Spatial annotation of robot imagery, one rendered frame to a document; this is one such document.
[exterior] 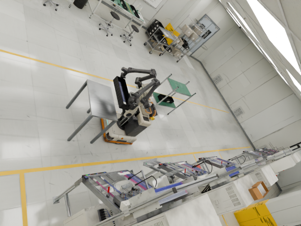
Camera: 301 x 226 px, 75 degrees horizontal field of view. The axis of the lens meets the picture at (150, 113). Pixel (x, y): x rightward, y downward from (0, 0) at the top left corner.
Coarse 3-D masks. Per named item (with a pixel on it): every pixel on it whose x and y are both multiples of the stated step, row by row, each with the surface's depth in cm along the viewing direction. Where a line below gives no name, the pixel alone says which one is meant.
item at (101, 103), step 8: (88, 80) 312; (80, 88) 324; (88, 88) 302; (96, 88) 314; (104, 88) 328; (96, 96) 304; (104, 96) 317; (112, 96) 331; (96, 104) 294; (104, 104) 306; (112, 104) 319; (88, 112) 379; (96, 112) 285; (104, 112) 296; (112, 112) 309; (88, 120) 285; (112, 120) 302; (80, 128) 297; (104, 128) 322; (72, 136) 310; (96, 136) 336
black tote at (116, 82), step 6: (114, 78) 317; (114, 84) 313; (126, 84) 320; (126, 90) 316; (120, 96) 294; (126, 96) 312; (120, 102) 291; (126, 102) 308; (120, 108) 292; (126, 108) 296
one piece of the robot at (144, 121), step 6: (138, 108) 364; (138, 114) 360; (126, 120) 373; (138, 120) 357; (144, 120) 354; (126, 126) 378; (132, 126) 366; (138, 126) 358; (144, 126) 366; (126, 132) 375; (132, 132) 371; (138, 132) 378
